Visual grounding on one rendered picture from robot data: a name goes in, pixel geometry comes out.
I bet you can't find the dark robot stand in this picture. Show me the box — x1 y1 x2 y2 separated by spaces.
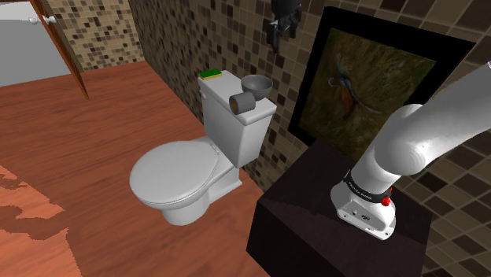
245 138 434 277

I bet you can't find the green and yellow sponge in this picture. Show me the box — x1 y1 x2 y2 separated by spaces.
198 68 223 81

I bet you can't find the white toilet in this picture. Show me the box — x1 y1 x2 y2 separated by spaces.
129 69 278 227

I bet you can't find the black-framed bird wall picture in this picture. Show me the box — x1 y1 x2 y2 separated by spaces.
287 6 477 164

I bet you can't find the grey toilet paper roll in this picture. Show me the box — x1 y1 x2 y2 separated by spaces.
228 90 257 116

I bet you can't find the grey bowl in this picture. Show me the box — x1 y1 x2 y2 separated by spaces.
241 74 274 102

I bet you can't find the brown wooden door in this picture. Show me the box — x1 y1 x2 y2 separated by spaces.
28 0 90 100

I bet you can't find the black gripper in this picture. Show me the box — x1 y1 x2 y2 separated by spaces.
267 0 304 55

